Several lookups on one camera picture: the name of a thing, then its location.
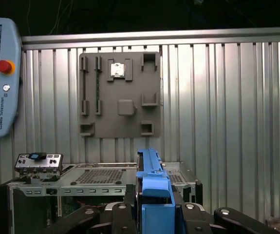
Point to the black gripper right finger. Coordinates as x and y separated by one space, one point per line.
195 219

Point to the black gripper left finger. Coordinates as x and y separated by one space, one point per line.
121 219

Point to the hard disk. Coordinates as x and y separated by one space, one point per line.
154 187

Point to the black open PC case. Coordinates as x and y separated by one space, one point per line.
93 189

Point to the grey parts rack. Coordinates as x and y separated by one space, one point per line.
130 122

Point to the black latch with teal tab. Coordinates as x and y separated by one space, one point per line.
38 156

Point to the silver CPU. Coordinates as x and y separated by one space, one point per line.
117 70

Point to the pale blue teach pendant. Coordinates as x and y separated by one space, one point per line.
8 48

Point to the metal card retention bracket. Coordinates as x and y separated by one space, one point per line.
54 162

